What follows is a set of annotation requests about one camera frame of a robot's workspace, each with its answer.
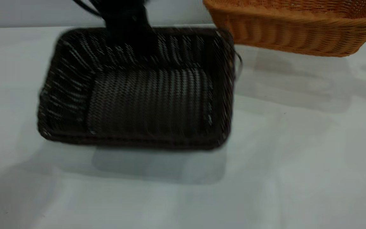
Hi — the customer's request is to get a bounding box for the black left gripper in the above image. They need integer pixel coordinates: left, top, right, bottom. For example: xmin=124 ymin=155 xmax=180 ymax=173
xmin=99 ymin=0 xmax=159 ymax=62

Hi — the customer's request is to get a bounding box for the black woven basket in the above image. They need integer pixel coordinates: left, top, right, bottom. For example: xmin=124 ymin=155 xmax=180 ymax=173
xmin=37 ymin=27 xmax=243 ymax=150

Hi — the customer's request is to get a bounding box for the orange woven basket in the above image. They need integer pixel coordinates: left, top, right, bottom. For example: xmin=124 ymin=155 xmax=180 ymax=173
xmin=203 ymin=0 xmax=366 ymax=58

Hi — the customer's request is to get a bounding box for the black cable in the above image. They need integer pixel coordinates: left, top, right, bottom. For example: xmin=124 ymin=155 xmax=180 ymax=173
xmin=73 ymin=0 xmax=102 ymax=17

